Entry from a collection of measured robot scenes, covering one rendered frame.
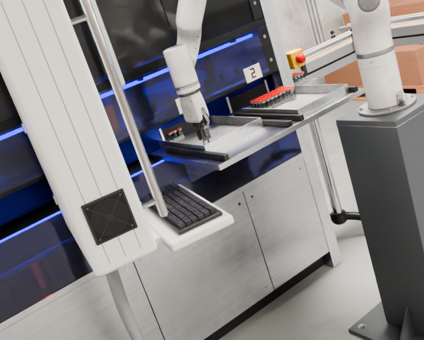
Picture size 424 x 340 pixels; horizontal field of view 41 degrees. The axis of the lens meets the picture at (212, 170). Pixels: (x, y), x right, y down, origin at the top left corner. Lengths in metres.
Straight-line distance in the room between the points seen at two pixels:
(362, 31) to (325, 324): 1.21
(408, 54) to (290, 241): 2.63
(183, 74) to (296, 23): 3.90
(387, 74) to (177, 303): 1.17
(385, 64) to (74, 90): 0.99
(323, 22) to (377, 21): 3.95
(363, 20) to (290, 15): 3.90
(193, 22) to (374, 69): 0.60
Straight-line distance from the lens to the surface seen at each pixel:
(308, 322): 2.50
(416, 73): 4.88
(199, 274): 2.34
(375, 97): 1.94
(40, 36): 1.42
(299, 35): 5.78
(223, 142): 1.99
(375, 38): 1.89
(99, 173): 1.47
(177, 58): 1.92
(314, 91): 2.34
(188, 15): 1.89
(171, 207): 1.75
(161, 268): 2.24
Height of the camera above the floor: 1.43
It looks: 18 degrees down
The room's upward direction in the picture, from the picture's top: 18 degrees counter-clockwise
